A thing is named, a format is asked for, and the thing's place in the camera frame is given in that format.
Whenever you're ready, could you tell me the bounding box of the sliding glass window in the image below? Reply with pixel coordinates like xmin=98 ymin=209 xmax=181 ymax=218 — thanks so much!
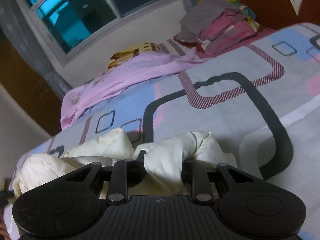
xmin=15 ymin=0 xmax=183 ymax=62

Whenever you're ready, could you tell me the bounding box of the pile of folded clothes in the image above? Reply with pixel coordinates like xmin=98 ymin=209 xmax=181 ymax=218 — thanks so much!
xmin=173 ymin=0 xmax=261 ymax=54

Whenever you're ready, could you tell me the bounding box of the red and white headboard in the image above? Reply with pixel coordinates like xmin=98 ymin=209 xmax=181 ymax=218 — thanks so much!
xmin=217 ymin=0 xmax=320 ymax=30

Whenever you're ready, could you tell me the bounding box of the white puffer jacket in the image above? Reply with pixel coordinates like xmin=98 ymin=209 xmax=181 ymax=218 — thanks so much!
xmin=15 ymin=129 xmax=238 ymax=198

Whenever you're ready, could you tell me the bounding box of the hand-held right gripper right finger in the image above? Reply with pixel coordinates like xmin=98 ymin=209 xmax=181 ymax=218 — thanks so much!
xmin=181 ymin=160 xmax=258 ymax=203

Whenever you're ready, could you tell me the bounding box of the brown wooden door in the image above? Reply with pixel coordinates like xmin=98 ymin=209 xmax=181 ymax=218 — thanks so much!
xmin=0 ymin=34 xmax=63 ymax=137

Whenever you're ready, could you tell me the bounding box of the bed with patterned sheet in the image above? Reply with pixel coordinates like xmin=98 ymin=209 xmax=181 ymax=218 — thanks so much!
xmin=0 ymin=22 xmax=320 ymax=240

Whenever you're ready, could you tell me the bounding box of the cartoon printed pillow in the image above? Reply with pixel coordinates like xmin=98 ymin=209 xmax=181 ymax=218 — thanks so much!
xmin=107 ymin=42 xmax=175 ymax=74

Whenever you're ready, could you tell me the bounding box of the pink blanket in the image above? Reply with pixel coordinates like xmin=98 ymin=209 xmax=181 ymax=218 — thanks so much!
xmin=61 ymin=46 xmax=203 ymax=130

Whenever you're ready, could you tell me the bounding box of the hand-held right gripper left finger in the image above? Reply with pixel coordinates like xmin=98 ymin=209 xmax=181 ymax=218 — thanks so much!
xmin=60 ymin=149 xmax=148 ymax=204

